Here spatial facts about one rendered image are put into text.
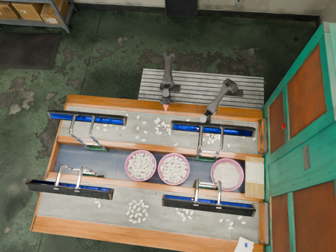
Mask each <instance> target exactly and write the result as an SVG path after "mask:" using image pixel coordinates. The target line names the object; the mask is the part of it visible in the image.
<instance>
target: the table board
mask: <svg viewBox="0 0 336 252"><path fill-rule="evenodd" d="M68 97H69V95H68V96H67V99H66V103H65V106H64V111H65V110H66V108H67V101H68ZM62 122H63V120H61V121H60V124H59V128H58V131H57V135H56V138H55V142H54V146H53V149H52V153H51V156H50V160H49V163H48V167H47V170H46V174H45V178H44V181H46V180H47V178H46V175H47V172H53V169H54V165H55V162H56V158H57V154H58V151H59V147H60V143H58V142H57V141H56V139H57V136H59V133H60V130H61V126H62ZM42 195H43V192H40V195H39V199H38V203H37V206H36V210H35V213H34V217H33V220H32V224H31V227H30V231H31V229H32V225H33V222H34V218H35V216H36V215H37V213H38V209H39V205H40V202H41V198H42Z"/></svg>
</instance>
